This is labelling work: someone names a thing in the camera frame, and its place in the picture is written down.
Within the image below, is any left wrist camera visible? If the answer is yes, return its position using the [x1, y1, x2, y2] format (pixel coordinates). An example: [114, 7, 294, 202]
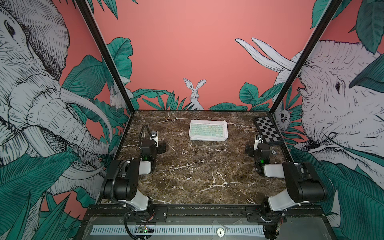
[151, 131, 159, 146]

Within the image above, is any round silver lock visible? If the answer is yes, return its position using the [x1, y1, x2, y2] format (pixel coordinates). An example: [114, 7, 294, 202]
[217, 228, 226, 238]

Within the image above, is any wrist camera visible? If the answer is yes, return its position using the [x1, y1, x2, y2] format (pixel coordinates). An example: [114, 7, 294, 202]
[254, 134, 263, 150]
[151, 131, 159, 146]

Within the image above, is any white slotted cable duct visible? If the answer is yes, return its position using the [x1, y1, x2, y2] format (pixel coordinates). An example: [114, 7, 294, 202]
[90, 225, 265, 237]

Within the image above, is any small electronics board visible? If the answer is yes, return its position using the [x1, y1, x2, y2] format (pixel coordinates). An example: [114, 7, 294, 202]
[137, 226, 154, 235]

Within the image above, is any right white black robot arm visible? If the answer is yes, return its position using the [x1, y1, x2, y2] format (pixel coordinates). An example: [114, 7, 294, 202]
[245, 143, 328, 223]

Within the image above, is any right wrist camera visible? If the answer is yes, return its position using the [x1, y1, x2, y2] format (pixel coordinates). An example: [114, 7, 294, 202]
[254, 134, 263, 150]

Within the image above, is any black front mounting rail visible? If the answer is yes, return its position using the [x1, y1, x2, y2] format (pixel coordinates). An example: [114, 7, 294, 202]
[83, 204, 325, 223]

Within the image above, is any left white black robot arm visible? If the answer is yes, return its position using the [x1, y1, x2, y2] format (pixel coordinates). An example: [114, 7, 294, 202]
[101, 124, 166, 214]

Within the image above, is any green keyboard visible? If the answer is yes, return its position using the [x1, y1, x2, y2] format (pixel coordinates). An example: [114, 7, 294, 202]
[189, 120, 228, 142]

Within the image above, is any left black frame post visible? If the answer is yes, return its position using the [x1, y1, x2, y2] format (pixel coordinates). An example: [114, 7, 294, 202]
[76, 0, 135, 114]

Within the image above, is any right black frame post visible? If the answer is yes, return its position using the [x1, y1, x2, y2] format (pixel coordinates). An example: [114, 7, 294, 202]
[269, 0, 342, 115]

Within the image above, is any black white checkerboard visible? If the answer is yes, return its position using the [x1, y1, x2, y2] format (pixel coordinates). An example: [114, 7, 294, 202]
[254, 117, 284, 146]

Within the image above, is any black frame post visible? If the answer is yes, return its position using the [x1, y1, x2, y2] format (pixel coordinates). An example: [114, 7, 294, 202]
[76, 0, 135, 114]
[269, 0, 342, 115]

